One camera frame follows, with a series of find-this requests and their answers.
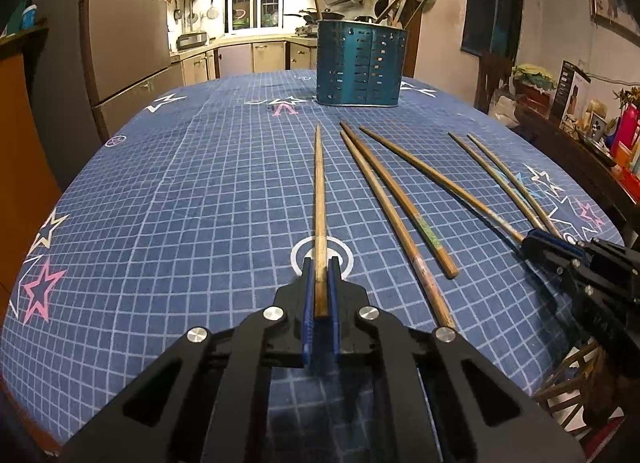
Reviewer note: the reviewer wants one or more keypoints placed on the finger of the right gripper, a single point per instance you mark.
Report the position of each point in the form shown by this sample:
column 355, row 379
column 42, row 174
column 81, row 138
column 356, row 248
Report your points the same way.
column 543, row 243
column 547, row 259

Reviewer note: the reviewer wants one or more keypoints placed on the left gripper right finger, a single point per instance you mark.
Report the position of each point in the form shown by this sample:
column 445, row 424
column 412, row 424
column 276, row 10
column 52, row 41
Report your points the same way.
column 374, row 344

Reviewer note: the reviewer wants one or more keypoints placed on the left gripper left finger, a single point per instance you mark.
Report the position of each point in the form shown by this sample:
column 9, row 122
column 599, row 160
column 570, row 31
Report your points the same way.
column 241, row 361

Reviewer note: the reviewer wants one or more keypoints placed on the wooden chopstick curved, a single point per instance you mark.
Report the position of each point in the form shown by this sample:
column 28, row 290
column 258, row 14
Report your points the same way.
column 527, row 211
column 532, row 202

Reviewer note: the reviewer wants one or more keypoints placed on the beige lower kitchen cabinets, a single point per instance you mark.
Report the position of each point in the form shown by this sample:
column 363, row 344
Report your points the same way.
column 233, row 55

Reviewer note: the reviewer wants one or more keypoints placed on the dark wooden side table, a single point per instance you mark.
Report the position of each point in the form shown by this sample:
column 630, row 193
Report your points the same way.
column 594, row 176

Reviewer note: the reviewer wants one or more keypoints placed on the blue star grid tablecloth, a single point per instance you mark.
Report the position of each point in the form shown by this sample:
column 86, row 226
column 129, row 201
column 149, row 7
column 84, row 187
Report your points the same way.
column 201, row 206

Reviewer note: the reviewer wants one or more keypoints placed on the dark wooden chair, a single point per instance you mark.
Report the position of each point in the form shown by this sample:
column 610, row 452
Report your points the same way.
column 493, row 70

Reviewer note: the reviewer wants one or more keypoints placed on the teal perforated utensil holder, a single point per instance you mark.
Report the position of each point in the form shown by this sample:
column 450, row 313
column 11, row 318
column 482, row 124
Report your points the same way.
column 359, row 64

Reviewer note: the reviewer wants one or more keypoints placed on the orange wooden cabinet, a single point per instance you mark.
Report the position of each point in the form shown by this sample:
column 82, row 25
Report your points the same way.
column 28, row 188

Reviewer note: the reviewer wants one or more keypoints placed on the toaster oven on counter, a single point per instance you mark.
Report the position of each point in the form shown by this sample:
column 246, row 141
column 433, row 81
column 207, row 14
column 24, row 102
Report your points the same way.
column 191, row 40

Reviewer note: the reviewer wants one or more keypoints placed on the black wok on stove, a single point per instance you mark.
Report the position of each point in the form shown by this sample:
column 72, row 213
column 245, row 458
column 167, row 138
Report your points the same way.
column 312, row 16

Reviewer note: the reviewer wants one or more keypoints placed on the silver refrigerator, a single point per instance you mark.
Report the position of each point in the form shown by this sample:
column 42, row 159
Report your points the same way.
column 125, row 52

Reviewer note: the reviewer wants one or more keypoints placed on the framed wall picture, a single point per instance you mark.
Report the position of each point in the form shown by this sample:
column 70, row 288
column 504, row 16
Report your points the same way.
column 614, row 15

